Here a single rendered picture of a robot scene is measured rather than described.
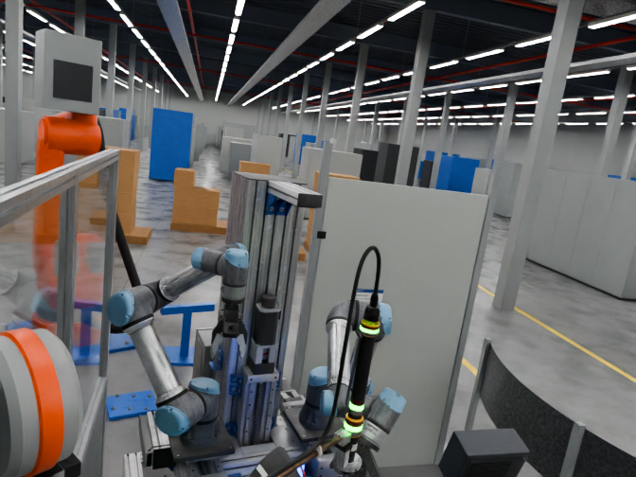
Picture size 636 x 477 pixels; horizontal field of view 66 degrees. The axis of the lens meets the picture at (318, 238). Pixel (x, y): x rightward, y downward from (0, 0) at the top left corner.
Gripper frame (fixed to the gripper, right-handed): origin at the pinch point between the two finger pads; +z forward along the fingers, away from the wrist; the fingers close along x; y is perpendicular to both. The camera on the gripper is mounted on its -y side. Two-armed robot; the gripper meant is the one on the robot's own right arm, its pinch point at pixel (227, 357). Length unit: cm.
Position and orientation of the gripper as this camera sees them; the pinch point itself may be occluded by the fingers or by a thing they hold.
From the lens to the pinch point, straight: 165.3
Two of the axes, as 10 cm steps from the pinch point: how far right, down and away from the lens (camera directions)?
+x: -9.6, -0.7, -2.8
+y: -2.6, -2.3, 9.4
